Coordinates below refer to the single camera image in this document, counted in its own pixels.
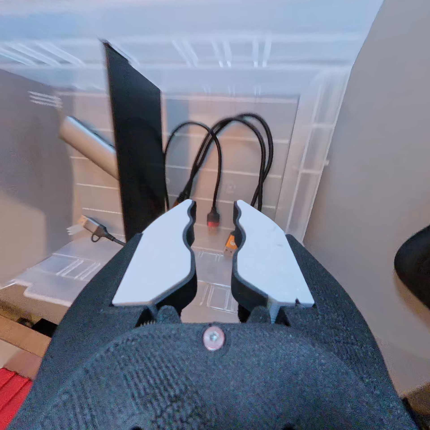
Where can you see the clear plastic bin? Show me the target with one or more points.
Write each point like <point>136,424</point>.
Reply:
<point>235,67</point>

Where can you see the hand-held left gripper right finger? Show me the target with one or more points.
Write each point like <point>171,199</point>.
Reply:
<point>272,265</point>

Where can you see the black bin divider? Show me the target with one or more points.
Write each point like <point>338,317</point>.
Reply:
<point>137,151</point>

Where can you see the red plastic bin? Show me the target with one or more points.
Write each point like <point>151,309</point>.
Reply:
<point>13,393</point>

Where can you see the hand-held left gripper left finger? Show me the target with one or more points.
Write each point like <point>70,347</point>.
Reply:
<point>158,265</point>

